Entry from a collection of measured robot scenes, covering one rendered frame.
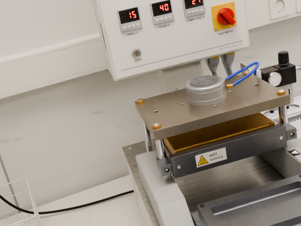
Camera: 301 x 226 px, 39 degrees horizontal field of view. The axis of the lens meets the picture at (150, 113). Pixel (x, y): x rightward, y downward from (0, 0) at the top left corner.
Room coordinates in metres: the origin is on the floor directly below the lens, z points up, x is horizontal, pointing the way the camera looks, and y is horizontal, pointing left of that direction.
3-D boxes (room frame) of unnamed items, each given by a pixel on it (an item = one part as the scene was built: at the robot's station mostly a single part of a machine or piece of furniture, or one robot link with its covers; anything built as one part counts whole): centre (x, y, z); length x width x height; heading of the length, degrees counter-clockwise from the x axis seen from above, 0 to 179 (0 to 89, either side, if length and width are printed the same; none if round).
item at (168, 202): (0.71, 0.01, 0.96); 0.25 x 0.05 x 0.07; 9
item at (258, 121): (0.80, -0.13, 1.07); 0.22 x 0.17 x 0.10; 99
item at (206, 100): (0.84, -0.13, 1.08); 0.31 x 0.24 x 0.13; 99
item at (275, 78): (0.97, -0.32, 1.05); 0.15 x 0.05 x 0.15; 99
